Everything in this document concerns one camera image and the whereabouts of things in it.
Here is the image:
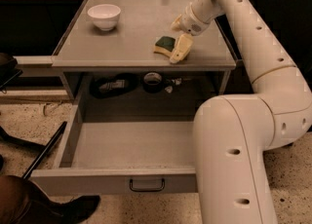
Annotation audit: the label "black tape roll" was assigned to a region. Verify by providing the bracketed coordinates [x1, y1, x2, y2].
[142, 72, 163, 93]

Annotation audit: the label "grey metal cabinet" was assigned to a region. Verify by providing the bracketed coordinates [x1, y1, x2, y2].
[53, 0, 236, 99]

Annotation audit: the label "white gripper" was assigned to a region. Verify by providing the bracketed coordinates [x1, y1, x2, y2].
[169, 3, 211, 63]

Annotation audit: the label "crumpled white paper scraps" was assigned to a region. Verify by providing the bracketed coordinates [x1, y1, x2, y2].
[164, 78, 182, 93]

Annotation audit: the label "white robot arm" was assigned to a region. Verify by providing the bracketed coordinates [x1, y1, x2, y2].
[172, 0, 312, 224]

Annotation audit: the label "black rod on floor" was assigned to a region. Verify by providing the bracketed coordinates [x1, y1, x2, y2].
[22, 122, 67, 179]

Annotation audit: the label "open grey top drawer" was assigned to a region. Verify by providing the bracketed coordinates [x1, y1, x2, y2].
[30, 74, 209, 197]

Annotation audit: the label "black office chair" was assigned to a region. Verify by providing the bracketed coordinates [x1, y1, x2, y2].
[250, 0, 312, 87]

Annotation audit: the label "black drawer handle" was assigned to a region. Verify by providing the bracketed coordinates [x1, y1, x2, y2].
[129, 179, 166, 193]

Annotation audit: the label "black shoe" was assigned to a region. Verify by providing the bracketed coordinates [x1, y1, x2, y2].
[61, 196, 100, 224]

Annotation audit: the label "dark object at left edge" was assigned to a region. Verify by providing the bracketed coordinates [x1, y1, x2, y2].
[0, 53, 22, 91]

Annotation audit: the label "white ceramic bowl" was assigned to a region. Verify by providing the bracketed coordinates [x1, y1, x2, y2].
[87, 4, 121, 31]

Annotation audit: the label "brown trouser leg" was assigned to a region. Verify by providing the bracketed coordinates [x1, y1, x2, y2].
[0, 175, 62, 224]

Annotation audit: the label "yellow green sponge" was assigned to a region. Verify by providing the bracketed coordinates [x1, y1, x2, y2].
[154, 36, 176, 56]

